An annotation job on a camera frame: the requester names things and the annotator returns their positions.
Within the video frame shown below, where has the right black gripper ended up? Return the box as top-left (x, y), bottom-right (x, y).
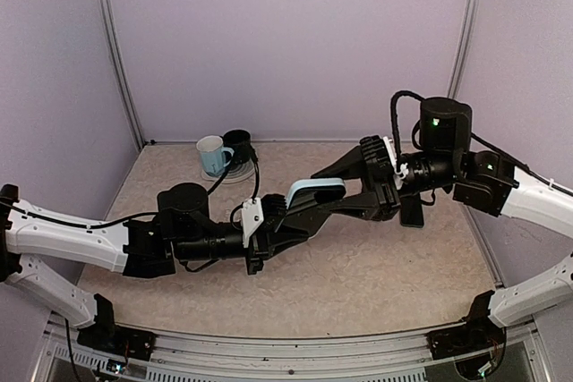
top-left (312, 144), bottom-right (461, 221)

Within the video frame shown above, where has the light blue phone case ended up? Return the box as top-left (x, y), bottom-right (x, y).
top-left (286, 178), bottom-right (346, 209)

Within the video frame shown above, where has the black phone case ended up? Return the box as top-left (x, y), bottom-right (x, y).
top-left (400, 194), bottom-right (424, 228)

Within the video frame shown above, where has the black phone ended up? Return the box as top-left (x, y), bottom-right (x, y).
top-left (287, 186), bottom-right (346, 216)

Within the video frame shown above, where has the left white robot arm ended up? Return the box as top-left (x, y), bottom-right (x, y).
top-left (1, 178), bottom-right (346, 351)

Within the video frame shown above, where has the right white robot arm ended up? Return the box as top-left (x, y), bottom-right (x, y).
top-left (316, 90), bottom-right (572, 236)

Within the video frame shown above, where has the grey patterned saucer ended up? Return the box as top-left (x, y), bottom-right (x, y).
top-left (201, 161), bottom-right (254, 184)

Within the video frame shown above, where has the black mug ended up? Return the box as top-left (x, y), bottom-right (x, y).
top-left (223, 129), bottom-right (252, 165)

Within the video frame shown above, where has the light blue mug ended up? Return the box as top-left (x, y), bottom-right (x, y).
top-left (196, 135), bottom-right (235, 177)

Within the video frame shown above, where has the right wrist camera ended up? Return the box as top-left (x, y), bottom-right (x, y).
top-left (382, 136), bottom-right (409, 188)

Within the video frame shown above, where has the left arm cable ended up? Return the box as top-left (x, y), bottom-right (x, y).
top-left (8, 149), bottom-right (263, 229)

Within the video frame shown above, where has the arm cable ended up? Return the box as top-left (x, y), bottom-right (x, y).
top-left (389, 89), bottom-right (573, 198)
top-left (8, 149), bottom-right (263, 229)

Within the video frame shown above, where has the front aluminium rail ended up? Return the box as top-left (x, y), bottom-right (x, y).
top-left (28, 314), bottom-right (476, 381)

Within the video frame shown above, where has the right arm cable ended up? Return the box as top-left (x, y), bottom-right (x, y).
top-left (389, 89), bottom-right (573, 198)

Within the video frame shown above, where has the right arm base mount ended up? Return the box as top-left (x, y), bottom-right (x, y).
top-left (426, 290), bottom-right (507, 360)

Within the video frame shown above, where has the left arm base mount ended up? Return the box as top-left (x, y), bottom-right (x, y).
top-left (77, 293), bottom-right (156, 361)

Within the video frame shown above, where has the left aluminium frame post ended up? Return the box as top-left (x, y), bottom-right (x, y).
top-left (98, 0), bottom-right (146, 152)

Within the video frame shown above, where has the aluminium frame post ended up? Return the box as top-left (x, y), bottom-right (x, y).
top-left (98, 0), bottom-right (146, 152)
top-left (446, 0), bottom-right (480, 99)

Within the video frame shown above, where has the right aluminium frame post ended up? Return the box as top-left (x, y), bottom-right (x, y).
top-left (446, 0), bottom-right (480, 99)

